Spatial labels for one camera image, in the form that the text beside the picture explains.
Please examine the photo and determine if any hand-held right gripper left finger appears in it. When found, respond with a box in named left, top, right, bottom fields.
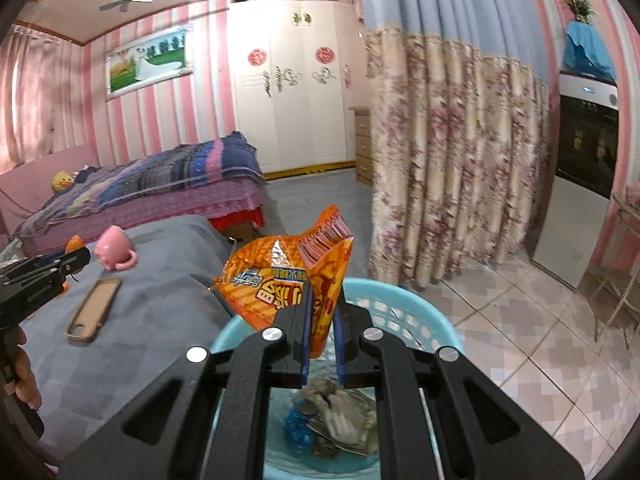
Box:
left=57, top=286, right=314, bottom=480

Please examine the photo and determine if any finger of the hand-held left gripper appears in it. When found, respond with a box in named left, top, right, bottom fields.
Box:
left=0, top=272, right=70, bottom=332
left=0, top=246, right=92, bottom=282

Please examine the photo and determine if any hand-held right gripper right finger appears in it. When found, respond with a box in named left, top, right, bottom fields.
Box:
left=333, top=294, right=587, bottom=480

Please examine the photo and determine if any orange peel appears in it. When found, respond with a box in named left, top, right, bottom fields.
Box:
left=63, top=235, right=86, bottom=292

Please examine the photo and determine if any grey cloth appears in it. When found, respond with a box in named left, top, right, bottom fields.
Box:
left=300, top=379, right=379, bottom=442

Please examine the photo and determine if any orange snack bag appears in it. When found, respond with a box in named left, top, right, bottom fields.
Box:
left=209, top=204, right=357, bottom=361

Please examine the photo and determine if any light blue plastic basket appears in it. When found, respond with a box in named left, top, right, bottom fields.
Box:
left=206, top=277, right=467, bottom=480

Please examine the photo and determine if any blue plastic bag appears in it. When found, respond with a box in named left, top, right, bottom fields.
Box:
left=281, top=406, right=317, bottom=459

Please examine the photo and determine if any person's left hand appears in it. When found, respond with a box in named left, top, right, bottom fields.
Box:
left=10, top=326, right=44, bottom=412

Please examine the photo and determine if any brown phone case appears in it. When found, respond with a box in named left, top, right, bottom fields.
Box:
left=66, top=277, right=123, bottom=345

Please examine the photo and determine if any pink bed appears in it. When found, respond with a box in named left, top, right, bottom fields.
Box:
left=0, top=145, right=267, bottom=257

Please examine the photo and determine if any purple patterned quilt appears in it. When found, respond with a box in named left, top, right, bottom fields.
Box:
left=12, top=131, right=267, bottom=239

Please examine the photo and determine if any pink window curtain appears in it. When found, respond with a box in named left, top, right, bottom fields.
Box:
left=0, top=21, right=85, bottom=177

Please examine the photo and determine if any wooden desk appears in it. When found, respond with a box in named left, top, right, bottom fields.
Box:
left=351, top=106, right=375, bottom=187

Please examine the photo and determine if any blue and floral curtain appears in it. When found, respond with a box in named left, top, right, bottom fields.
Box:
left=357, top=0, right=563, bottom=291

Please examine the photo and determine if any white wardrobe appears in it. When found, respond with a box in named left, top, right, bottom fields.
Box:
left=226, top=0, right=364, bottom=174

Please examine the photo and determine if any metal rack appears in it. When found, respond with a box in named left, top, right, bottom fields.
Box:
left=591, top=194, right=640, bottom=347

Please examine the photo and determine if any silver and black refrigerator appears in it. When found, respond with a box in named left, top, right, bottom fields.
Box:
left=530, top=70, right=622, bottom=291

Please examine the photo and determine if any blue cloth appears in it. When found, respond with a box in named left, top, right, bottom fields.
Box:
left=559, top=20, right=618, bottom=82

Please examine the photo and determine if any green potted plant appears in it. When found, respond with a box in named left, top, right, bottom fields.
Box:
left=564, top=0, right=597, bottom=24

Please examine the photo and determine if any wall poster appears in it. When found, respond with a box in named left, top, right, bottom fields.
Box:
left=103, top=23, right=194, bottom=102

